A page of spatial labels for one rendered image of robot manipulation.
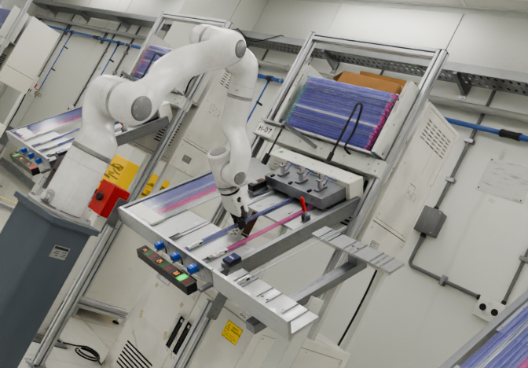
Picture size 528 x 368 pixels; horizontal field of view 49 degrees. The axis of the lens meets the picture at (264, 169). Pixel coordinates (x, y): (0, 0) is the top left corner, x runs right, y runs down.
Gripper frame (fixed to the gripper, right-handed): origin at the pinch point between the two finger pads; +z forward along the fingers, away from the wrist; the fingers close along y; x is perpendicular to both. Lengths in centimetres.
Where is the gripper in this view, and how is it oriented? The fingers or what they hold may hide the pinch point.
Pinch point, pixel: (240, 222)
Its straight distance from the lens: 221.7
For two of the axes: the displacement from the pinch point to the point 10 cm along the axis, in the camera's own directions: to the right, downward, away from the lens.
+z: 2.2, 8.4, 5.0
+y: -6.4, -2.6, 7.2
